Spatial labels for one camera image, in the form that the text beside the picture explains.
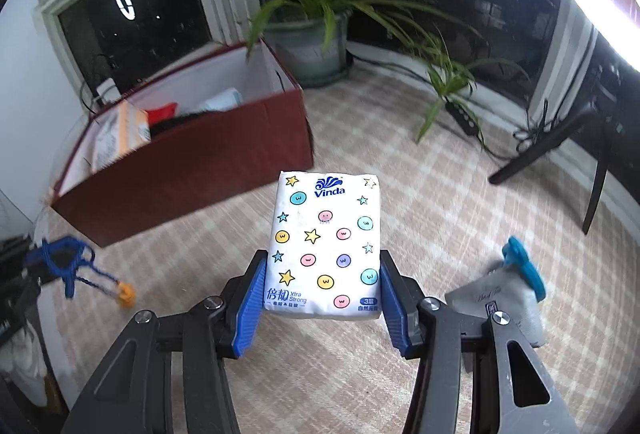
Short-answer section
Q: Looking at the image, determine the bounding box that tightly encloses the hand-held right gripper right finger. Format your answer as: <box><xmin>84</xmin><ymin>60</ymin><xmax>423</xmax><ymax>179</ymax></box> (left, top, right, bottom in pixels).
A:
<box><xmin>380</xmin><ymin>249</ymin><xmax>583</xmax><ymax>434</ymax></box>

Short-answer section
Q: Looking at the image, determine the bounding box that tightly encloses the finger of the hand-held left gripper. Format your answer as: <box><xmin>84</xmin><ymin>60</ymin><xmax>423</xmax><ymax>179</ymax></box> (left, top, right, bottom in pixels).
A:
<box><xmin>26</xmin><ymin>250</ymin><xmax>82</xmax><ymax>287</ymax></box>

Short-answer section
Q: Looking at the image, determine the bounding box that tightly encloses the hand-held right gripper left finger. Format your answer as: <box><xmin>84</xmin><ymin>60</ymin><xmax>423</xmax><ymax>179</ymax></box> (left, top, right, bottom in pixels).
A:
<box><xmin>60</xmin><ymin>249</ymin><xmax>269</xmax><ymax>434</ymax></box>

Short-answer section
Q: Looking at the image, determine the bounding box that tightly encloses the blue cord with orange bead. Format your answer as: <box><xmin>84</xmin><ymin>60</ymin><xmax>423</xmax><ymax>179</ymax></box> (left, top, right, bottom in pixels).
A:
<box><xmin>26</xmin><ymin>238</ymin><xmax>137</xmax><ymax>310</ymax></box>

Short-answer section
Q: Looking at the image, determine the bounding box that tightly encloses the white star print tissue pack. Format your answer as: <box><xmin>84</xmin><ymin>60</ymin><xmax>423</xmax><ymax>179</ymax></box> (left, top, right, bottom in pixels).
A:
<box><xmin>263</xmin><ymin>170</ymin><xmax>385</xmax><ymax>321</ymax></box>

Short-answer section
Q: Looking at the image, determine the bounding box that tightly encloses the dark red cardboard box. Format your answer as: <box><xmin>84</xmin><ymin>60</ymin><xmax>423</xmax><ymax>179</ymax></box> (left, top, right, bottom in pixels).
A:
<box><xmin>50</xmin><ymin>40</ymin><xmax>315</xmax><ymax>249</ymax></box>

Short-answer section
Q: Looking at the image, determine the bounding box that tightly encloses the orange tissue packet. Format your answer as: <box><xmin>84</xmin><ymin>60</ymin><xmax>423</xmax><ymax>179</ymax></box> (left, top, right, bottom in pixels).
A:
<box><xmin>90</xmin><ymin>101</ymin><xmax>152</xmax><ymax>173</ymax></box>

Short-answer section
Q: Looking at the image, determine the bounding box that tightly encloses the blue face mask package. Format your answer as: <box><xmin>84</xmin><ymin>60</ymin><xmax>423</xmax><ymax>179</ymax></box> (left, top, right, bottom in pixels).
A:
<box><xmin>199</xmin><ymin>87</ymin><xmax>245</xmax><ymax>113</ymax></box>

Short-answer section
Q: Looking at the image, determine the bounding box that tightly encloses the white cloth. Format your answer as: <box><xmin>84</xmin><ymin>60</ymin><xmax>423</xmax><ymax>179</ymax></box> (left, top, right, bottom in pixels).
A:
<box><xmin>0</xmin><ymin>318</ymin><xmax>49</xmax><ymax>409</ymax></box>

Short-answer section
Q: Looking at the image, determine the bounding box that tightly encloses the grey pouch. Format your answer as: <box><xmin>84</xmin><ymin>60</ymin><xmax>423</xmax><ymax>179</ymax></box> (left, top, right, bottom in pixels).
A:
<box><xmin>445</xmin><ymin>264</ymin><xmax>545</xmax><ymax>349</ymax></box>

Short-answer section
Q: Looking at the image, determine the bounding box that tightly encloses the beige checkered tablecloth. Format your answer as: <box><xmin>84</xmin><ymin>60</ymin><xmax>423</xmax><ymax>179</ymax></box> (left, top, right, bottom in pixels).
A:
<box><xmin>30</xmin><ymin>48</ymin><xmax>640</xmax><ymax>434</ymax></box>

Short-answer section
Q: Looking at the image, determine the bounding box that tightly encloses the blue plastic clip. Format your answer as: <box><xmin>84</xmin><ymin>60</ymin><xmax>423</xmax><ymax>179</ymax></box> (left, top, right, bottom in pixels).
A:
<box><xmin>502</xmin><ymin>236</ymin><xmax>547</xmax><ymax>300</ymax></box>

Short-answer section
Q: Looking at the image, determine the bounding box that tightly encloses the white charger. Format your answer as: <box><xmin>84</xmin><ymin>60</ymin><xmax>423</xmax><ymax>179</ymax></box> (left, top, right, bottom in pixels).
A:
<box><xmin>95</xmin><ymin>78</ymin><xmax>120</xmax><ymax>107</ymax></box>

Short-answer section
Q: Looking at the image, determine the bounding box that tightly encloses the black power strip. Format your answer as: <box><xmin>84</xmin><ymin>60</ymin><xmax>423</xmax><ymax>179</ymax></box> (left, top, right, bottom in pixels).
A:
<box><xmin>444</xmin><ymin>98</ymin><xmax>479</xmax><ymax>137</ymax></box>

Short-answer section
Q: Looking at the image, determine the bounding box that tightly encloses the potted spider plant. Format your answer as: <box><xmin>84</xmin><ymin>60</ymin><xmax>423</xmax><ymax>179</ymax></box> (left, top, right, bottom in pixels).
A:
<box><xmin>232</xmin><ymin>0</ymin><xmax>531</xmax><ymax>155</ymax></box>

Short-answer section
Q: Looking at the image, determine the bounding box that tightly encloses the black power strip cable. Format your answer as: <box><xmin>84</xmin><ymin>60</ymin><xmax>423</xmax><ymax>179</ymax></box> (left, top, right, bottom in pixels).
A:
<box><xmin>350</xmin><ymin>52</ymin><xmax>538</xmax><ymax>165</ymax></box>

